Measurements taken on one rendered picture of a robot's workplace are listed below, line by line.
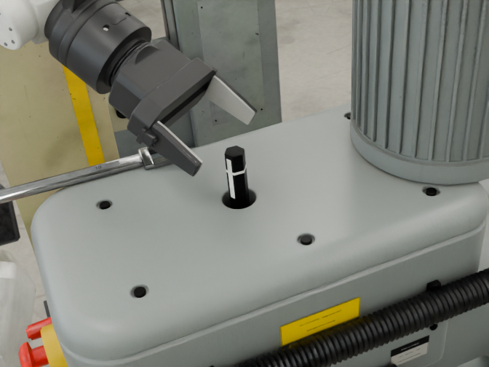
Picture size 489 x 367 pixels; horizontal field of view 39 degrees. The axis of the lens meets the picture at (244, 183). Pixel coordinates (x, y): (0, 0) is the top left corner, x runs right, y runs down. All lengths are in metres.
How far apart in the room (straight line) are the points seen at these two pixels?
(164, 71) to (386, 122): 0.24
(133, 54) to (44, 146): 1.95
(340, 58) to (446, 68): 4.39
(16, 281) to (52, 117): 1.55
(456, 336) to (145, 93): 0.49
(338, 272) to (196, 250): 0.14
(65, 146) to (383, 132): 2.03
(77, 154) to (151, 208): 1.96
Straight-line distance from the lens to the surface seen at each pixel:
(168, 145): 0.69
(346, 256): 0.69
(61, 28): 0.74
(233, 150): 0.72
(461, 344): 0.94
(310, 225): 0.71
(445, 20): 0.67
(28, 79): 2.54
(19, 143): 2.65
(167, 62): 0.74
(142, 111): 0.69
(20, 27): 0.76
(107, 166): 0.82
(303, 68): 4.96
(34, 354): 0.81
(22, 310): 1.14
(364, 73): 0.74
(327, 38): 5.37
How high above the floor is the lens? 2.36
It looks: 37 degrees down
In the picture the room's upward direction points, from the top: 6 degrees counter-clockwise
